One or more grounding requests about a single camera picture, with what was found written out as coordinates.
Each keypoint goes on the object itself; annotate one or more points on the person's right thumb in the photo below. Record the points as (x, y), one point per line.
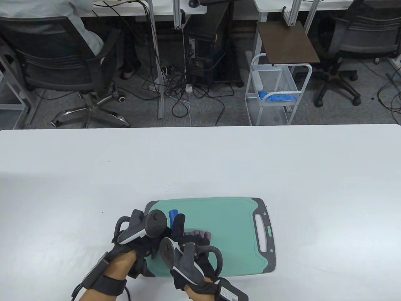
(179, 224)

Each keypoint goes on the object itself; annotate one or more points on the green grey cutting board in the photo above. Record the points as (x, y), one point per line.
(231, 238)

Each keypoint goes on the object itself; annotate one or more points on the person's right hand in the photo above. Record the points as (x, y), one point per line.
(184, 280)

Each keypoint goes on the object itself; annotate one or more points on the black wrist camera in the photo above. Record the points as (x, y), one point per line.
(233, 291)
(94, 274)

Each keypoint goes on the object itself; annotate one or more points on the black mesh chair chrome base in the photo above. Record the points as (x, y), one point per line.
(59, 62)

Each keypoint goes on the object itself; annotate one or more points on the black grey hand controller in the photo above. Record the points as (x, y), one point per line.
(150, 224)
(184, 261)

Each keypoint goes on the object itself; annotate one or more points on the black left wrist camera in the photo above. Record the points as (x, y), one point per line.
(94, 274)

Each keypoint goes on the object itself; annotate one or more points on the person's left hand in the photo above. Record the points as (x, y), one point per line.
(142, 247)

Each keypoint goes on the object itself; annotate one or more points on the black grey left hand controller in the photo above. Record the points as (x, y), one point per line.
(150, 224)

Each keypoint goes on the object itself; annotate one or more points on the blue cloth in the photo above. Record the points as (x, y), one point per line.
(277, 96)

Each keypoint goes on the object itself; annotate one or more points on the dark brown board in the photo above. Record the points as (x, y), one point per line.
(288, 44)

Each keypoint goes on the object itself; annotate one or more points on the white power strip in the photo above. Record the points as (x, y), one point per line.
(188, 87)

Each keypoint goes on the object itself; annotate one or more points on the black computer tower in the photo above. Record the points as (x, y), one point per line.
(210, 47)

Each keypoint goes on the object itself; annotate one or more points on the grey mesh chair black base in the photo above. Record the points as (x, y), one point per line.
(360, 37)

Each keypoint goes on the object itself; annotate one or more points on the white desk with aluminium post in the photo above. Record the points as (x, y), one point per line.
(272, 5)

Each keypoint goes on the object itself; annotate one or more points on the person's right forearm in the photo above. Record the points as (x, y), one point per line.
(200, 293)

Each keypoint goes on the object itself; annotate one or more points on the white metal mesh cart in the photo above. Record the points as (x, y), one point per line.
(275, 78)

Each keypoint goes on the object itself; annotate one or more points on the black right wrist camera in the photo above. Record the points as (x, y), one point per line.
(233, 291)

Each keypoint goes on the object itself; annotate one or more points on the aluminium profile post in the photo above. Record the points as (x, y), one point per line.
(178, 15)
(289, 14)

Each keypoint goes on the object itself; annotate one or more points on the person's left forearm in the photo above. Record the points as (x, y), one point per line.
(116, 269)

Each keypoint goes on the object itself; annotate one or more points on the white metal table frame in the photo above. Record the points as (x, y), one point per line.
(18, 106)

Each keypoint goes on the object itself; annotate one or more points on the black grey right hand controller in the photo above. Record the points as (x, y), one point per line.
(184, 261)

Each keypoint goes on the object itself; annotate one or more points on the person's left fingers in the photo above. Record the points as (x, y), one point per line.
(161, 236)

